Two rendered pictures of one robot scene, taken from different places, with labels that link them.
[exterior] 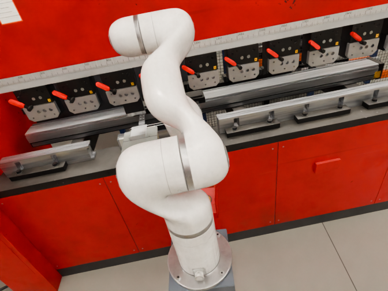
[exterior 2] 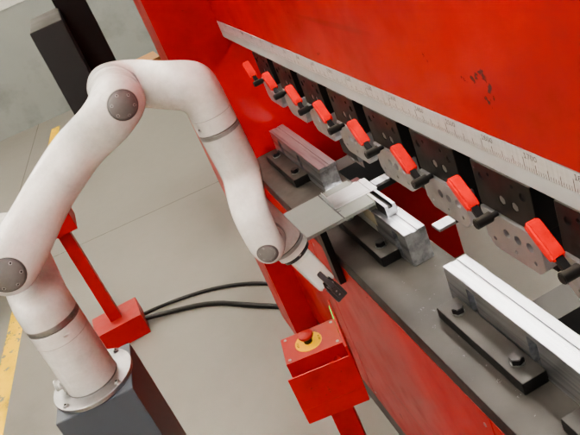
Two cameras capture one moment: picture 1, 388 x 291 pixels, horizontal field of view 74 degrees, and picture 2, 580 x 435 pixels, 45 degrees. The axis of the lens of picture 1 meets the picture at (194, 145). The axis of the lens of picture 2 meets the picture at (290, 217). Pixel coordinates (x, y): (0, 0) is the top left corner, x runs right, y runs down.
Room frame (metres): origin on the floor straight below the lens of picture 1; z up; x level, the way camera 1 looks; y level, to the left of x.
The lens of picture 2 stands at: (0.77, -1.35, 1.87)
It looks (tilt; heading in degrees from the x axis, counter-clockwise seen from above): 27 degrees down; 81
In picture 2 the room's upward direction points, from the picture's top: 23 degrees counter-clockwise
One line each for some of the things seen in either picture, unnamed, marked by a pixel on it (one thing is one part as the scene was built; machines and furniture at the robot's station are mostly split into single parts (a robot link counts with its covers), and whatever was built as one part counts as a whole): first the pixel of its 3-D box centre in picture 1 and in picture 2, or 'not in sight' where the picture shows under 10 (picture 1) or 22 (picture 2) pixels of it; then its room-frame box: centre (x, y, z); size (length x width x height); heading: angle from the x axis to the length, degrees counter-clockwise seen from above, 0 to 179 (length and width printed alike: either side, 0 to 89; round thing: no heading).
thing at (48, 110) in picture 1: (40, 100); (280, 73); (1.23, 0.69, 1.26); 0.15 x 0.09 x 0.17; 91
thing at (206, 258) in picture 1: (194, 239); (74, 351); (0.43, 0.04, 1.09); 0.19 x 0.19 x 0.18
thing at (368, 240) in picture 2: not in sight; (366, 236); (1.18, 0.23, 0.89); 0.30 x 0.05 x 0.03; 91
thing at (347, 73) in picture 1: (205, 101); not in sight; (1.54, -0.13, 0.93); 2.30 x 0.14 x 0.10; 91
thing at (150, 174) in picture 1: (167, 187); (23, 269); (0.43, 0.08, 1.30); 0.19 x 0.12 x 0.24; 91
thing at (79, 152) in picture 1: (48, 158); (303, 156); (1.23, 0.82, 0.92); 0.50 x 0.06 x 0.10; 91
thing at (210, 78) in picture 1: (201, 68); (406, 140); (1.25, -0.11, 1.26); 0.15 x 0.09 x 0.17; 91
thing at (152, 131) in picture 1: (140, 143); (318, 214); (1.09, 0.27, 1.00); 0.26 x 0.18 x 0.01; 1
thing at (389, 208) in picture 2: (148, 128); (374, 197); (1.24, 0.23, 0.98); 0.20 x 0.03 x 0.03; 91
